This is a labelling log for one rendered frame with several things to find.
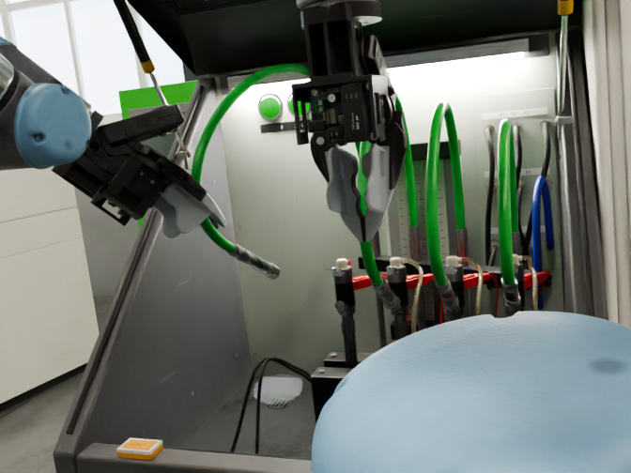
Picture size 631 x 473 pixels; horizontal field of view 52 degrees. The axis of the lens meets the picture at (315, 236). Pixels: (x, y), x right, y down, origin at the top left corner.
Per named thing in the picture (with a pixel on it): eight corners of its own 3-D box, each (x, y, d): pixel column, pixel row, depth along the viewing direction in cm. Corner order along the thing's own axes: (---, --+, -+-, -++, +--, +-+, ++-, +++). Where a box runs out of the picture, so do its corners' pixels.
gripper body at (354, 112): (294, 154, 56) (279, 8, 54) (325, 146, 64) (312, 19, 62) (381, 146, 53) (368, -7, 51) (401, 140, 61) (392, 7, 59)
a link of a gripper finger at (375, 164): (352, 251, 58) (343, 148, 56) (368, 238, 64) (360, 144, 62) (386, 251, 57) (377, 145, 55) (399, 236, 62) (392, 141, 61)
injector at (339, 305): (340, 410, 97) (326, 274, 93) (348, 396, 101) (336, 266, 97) (358, 411, 96) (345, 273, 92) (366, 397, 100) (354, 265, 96)
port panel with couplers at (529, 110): (482, 275, 114) (471, 96, 108) (483, 270, 117) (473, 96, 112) (561, 274, 110) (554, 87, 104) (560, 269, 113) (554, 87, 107)
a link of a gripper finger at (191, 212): (207, 255, 83) (146, 214, 81) (229, 218, 86) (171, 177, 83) (216, 251, 81) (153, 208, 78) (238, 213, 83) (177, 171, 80)
